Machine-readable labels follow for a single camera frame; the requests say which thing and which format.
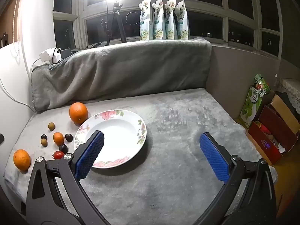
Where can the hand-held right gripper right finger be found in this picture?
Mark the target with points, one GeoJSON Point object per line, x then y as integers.
{"type": "Point", "coordinates": [214, 155]}

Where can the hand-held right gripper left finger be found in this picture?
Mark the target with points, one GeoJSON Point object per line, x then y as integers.
{"type": "Point", "coordinates": [90, 155]}

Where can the floral white plate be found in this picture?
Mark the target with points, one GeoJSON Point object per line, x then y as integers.
{"type": "Point", "coordinates": [117, 133]}

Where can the small tangerine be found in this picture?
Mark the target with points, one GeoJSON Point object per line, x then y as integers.
{"type": "Point", "coordinates": [58, 138]}

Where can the large orange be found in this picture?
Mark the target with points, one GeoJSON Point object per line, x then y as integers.
{"type": "Point", "coordinates": [21, 159]}
{"type": "Point", "coordinates": [78, 112]}

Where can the dark purple grape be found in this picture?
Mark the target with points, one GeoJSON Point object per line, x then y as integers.
{"type": "Point", "coordinates": [68, 137]}
{"type": "Point", "coordinates": [63, 148]}
{"type": "Point", "coordinates": [44, 136]}

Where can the red cherry tomato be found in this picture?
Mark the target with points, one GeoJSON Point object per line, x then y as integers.
{"type": "Point", "coordinates": [58, 155]}

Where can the brown longan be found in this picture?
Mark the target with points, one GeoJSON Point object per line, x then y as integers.
{"type": "Point", "coordinates": [43, 142]}
{"type": "Point", "coordinates": [51, 126]}

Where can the red cardboard box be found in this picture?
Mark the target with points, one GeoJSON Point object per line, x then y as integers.
{"type": "Point", "coordinates": [262, 143]}

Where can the grey plush mat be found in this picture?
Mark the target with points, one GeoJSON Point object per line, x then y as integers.
{"type": "Point", "coordinates": [168, 126]}

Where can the green paper roll pack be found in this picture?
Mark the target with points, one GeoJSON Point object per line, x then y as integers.
{"type": "Point", "coordinates": [250, 107]}

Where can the brown cardboard box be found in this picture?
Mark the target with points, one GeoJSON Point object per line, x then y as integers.
{"type": "Point", "coordinates": [284, 110]}

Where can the green snack bag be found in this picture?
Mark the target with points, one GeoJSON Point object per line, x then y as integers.
{"type": "Point", "coordinates": [262, 84]}

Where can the folded grey blanket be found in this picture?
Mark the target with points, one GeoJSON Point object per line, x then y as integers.
{"type": "Point", "coordinates": [129, 70]}

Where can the white lace cloth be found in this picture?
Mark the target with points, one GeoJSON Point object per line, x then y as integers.
{"type": "Point", "coordinates": [290, 89]}

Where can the white charger plug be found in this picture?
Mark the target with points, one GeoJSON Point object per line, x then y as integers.
{"type": "Point", "coordinates": [57, 54]}

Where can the white power strip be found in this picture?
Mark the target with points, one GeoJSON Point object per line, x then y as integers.
{"type": "Point", "coordinates": [45, 55]}

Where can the black tripod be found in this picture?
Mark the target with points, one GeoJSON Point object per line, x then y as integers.
{"type": "Point", "coordinates": [116, 21]}

